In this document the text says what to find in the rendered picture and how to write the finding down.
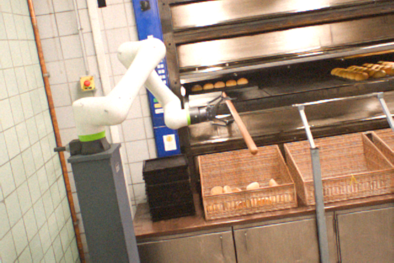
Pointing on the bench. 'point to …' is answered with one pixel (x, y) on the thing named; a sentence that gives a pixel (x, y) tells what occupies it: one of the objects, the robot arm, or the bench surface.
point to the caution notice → (169, 142)
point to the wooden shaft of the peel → (242, 128)
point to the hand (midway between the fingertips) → (234, 109)
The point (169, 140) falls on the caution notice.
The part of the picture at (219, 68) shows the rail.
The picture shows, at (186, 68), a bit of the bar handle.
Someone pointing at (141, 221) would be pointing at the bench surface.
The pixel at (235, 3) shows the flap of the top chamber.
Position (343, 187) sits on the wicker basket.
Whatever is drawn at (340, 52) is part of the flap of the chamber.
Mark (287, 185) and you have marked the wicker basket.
